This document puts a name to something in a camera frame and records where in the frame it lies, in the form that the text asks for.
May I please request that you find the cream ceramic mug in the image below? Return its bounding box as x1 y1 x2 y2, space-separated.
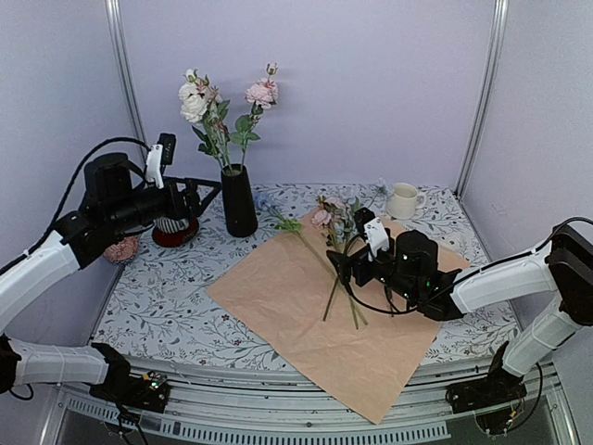
385 183 427 220

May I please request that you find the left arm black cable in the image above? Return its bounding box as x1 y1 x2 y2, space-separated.
0 136 154 274

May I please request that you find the aluminium post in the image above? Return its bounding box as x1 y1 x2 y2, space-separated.
454 0 509 200
104 0 146 143

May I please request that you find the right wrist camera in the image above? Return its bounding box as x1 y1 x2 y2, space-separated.
354 208 390 261

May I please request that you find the white rose stem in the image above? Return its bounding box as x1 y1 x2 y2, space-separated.
178 69 233 176

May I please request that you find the floral patterned table mat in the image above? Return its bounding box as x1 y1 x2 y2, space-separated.
92 184 521 372

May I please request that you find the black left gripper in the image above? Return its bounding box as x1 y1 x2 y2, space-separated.
108 176 223 234

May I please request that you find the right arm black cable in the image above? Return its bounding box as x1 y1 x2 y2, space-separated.
340 235 464 316

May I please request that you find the left aluminium post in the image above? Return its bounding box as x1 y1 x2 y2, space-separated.
104 0 146 143

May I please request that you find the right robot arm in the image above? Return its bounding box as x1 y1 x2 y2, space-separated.
326 220 592 404

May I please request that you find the peach wrapping paper sheet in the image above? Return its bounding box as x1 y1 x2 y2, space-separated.
204 210 472 426

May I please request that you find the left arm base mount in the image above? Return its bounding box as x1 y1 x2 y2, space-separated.
89 343 170 413

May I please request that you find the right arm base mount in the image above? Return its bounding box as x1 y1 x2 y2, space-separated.
445 341 543 437

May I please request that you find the right aluminium post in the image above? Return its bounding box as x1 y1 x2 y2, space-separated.
454 0 509 200

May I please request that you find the pink rose stem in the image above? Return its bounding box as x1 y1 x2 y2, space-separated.
230 63 279 170

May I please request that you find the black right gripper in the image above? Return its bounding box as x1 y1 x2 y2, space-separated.
328 238 420 302

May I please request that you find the red floral saucer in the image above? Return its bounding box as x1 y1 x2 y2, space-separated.
152 217 199 248

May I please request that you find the green paper flower bouquet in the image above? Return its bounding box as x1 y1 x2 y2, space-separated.
311 195 368 329

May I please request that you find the black white striped cup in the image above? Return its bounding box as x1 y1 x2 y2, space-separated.
155 217 190 235

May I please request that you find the red patterned bowl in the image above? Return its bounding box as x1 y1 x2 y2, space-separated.
103 235 139 264

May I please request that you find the blue hydrangea stem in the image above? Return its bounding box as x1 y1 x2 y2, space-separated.
254 192 337 280

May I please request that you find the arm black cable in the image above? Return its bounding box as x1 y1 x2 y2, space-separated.
340 235 464 316
0 136 154 274

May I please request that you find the black tall vase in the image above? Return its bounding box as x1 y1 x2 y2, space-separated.
221 164 258 237

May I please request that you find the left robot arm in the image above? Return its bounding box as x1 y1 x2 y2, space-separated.
1 153 221 402

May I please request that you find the aluminium frame rail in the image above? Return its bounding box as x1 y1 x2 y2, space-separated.
41 359 580 444

